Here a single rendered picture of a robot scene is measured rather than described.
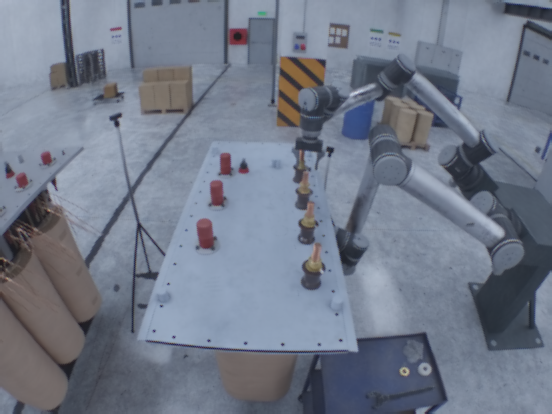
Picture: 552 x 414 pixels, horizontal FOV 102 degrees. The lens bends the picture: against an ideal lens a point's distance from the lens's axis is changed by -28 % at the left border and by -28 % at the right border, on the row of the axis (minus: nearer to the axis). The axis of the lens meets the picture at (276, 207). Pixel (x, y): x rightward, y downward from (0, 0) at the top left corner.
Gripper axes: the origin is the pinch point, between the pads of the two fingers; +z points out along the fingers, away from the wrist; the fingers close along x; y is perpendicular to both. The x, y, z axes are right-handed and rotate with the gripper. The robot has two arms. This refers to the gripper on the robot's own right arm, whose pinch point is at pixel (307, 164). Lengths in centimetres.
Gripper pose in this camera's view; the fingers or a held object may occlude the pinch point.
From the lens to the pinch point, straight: 154.8
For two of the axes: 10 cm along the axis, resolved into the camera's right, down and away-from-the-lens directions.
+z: -0.5, 8.2, 5.8
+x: 9.9, 1.3, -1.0
